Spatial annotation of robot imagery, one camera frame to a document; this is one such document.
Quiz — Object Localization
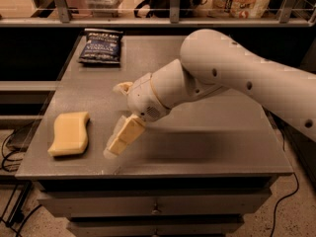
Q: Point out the upper drawer knob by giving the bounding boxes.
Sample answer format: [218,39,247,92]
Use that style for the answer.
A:
[151,204,161,215]

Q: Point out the grey metal shelf rack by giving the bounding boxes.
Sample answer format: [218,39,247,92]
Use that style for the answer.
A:
[0,0,316,130]

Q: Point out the colourful snack bag on shelf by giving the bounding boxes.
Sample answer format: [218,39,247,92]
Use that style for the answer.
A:
[208,0,271,19]

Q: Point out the blue chip bag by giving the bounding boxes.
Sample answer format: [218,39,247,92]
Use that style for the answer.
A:
[78,29,122,64]

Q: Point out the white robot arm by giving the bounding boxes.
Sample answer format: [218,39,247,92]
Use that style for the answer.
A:
[106,30,316,155]

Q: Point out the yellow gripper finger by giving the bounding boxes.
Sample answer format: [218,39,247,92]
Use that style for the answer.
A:
[103,115,146,159]
[113,82,133,95]

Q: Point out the yellow sponge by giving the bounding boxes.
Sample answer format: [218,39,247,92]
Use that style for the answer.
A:
[47,112,90,157]

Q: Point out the black cable right floor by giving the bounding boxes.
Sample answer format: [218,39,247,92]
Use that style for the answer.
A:
[269,141,300,237]

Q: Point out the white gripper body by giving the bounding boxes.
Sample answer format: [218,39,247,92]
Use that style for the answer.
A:
[127,73,171,122]

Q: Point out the black bag on shelf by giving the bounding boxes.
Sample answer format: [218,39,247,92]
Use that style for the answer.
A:
[133,0,206,18]

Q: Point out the black cables left floor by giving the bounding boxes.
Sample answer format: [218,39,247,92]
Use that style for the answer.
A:
[0,121,42,237]

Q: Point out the grey drawer cabinet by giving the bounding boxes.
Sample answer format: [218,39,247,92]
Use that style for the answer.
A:
[18,36,292,237]

